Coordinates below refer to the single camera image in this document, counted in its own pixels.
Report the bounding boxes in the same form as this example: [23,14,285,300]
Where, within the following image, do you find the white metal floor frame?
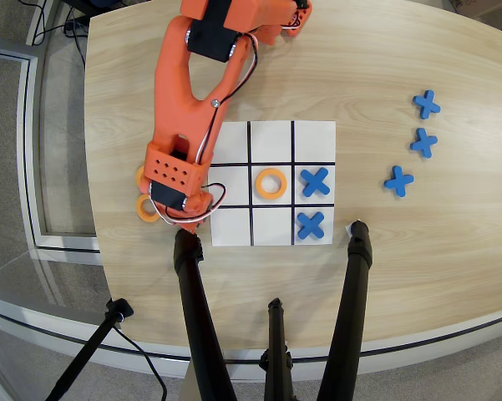
[0,44,102,254]

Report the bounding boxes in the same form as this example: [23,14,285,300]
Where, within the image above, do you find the thin black stand pole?
[44,297,134,401]

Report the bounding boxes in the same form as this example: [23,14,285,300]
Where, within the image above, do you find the cardboard box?
[447,0,502,18]

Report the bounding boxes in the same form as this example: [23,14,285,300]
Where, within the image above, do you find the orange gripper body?
[143,142,205,212]

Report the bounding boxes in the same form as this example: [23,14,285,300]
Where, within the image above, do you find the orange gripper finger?
[178,192,215,236]

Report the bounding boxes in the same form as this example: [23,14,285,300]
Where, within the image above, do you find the short black tripod leg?
[258,297,296,401]

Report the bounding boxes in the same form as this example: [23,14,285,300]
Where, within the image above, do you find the white tic-tac-toe board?
[207,120,337,247]

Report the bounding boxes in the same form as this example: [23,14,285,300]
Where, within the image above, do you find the black floor cable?
[26,0,89,68]

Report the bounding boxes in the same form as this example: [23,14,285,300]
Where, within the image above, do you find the blue foam cross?
[383,165,415,198]
[299,166,332,198]
[412,89,442,120]
[409,127,439,160]
[295,211,327,241]

